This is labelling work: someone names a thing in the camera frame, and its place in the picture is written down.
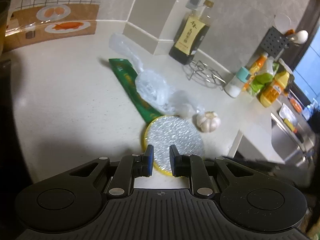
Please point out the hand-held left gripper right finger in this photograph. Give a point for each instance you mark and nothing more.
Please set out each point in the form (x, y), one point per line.
(173, 157)

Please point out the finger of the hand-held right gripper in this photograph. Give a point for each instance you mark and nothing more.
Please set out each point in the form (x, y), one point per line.
(250, 164)

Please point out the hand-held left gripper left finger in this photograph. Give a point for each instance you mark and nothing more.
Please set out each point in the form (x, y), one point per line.
(150, 158)

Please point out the silver scrubber with yellow rim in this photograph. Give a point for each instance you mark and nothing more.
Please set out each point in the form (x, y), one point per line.
(172, 135)

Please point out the clear plastic bag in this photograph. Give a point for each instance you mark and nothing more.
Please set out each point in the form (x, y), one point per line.
(150, 85)

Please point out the stainless steel sink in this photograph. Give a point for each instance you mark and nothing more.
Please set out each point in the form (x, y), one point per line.
(287, 140)

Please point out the garlic bulb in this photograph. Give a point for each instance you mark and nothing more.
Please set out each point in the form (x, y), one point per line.
(207, 122)

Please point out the yellow seasoning bottle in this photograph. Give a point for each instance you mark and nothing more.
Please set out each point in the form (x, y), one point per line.
(273, 91)

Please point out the salt shaker with teal cap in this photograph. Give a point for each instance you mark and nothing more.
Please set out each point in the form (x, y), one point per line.
(236, 85)

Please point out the green and white seasoning bag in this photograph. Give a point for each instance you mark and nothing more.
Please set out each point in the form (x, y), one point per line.
(262, 80)

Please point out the green packet with yellow print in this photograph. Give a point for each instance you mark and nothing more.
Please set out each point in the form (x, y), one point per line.
(125, 76)

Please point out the orange squeeze bottle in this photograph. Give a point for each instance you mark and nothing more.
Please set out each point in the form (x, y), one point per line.
(258, 65)

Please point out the window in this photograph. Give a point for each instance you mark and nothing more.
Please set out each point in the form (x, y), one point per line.
(307, 72)

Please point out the dark soy sauce bottle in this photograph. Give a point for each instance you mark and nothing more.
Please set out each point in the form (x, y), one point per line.
(190, 37)

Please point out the black perforated rack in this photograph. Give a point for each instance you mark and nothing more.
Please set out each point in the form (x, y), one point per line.
(273, 41)

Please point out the white egg-shaped holder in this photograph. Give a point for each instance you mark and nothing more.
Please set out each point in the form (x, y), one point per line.
(301, 36)

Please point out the black gas stove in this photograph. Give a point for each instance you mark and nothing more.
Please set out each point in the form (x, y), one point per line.
(10, 130)

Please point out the food print wall sticker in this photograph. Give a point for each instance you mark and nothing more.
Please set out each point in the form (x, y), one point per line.
(62, 17)

